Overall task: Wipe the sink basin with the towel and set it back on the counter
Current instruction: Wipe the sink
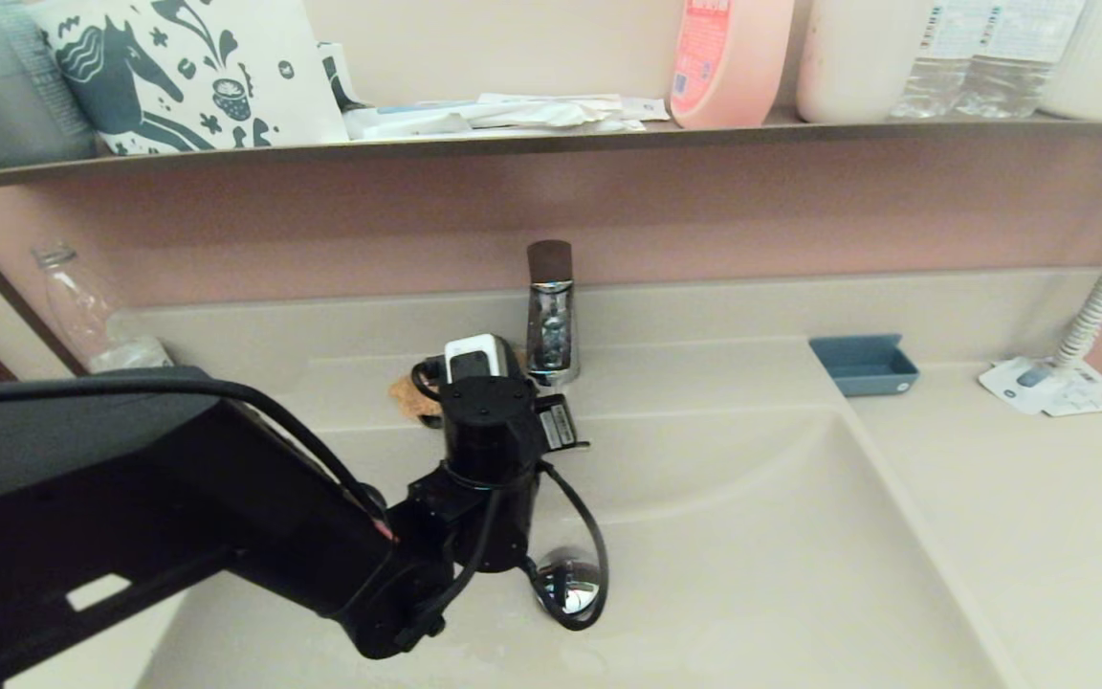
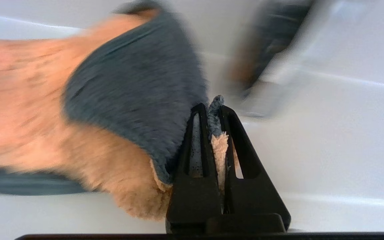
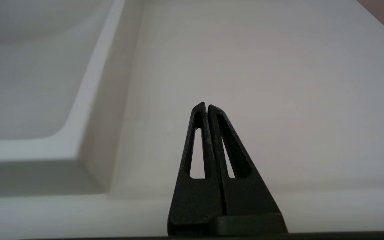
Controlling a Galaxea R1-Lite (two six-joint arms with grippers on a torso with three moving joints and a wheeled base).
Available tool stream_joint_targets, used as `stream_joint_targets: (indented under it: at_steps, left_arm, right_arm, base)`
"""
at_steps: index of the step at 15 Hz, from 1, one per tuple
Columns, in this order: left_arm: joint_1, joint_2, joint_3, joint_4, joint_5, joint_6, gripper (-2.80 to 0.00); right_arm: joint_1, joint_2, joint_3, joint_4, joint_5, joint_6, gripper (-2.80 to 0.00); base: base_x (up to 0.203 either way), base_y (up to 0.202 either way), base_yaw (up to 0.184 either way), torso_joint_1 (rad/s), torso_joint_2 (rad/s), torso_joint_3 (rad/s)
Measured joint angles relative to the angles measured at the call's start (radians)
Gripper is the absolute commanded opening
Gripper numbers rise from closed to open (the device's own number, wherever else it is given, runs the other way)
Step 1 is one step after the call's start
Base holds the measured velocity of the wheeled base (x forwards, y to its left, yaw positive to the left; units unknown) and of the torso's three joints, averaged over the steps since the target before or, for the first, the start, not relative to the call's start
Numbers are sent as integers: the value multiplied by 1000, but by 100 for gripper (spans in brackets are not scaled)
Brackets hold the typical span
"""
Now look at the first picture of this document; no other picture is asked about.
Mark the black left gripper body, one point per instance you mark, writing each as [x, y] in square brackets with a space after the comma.
[489, 431]

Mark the orange and grey cleaning cloth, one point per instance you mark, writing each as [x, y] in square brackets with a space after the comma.
[409, 397]

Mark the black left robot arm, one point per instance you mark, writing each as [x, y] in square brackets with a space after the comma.
[130, 478]

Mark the chrome sink drain stopper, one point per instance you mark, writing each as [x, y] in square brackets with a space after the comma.
[570, 584]

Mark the beige wash basin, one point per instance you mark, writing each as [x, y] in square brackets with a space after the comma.
[752, 574]

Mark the black tag with barcode stickers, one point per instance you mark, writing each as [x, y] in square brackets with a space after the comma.
[559, 423]

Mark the white packet with blue stripe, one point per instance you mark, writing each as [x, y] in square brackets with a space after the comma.
[412, 124]

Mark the small white printed sachet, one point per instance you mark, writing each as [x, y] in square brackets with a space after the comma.
[649, 107]

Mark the blue plastic soap dish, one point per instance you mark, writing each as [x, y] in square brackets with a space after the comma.
[862, 368]

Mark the white pouch with black print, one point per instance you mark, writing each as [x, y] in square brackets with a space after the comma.
[341, 78]

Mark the clear uncapped plastic water bottle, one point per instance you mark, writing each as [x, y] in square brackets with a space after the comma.
[82, 306]

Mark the pink lotion bottle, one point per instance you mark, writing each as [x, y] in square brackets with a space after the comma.
[728, 57]

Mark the white bag with horse print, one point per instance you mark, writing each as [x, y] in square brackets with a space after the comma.
[187, 81]

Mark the white packet with blue logo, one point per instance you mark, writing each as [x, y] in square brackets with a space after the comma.
[1002, 383]

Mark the white smooth jar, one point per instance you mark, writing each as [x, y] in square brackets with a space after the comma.
[852, 57]

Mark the clear labelled water bottle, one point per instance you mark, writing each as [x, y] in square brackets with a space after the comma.
[938, 77]
[1024, 67]

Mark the white printed paper leaflet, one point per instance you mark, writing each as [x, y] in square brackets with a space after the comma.
[1098, 392]

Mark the brown wall shelf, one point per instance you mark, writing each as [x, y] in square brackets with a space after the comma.
[513, 146]

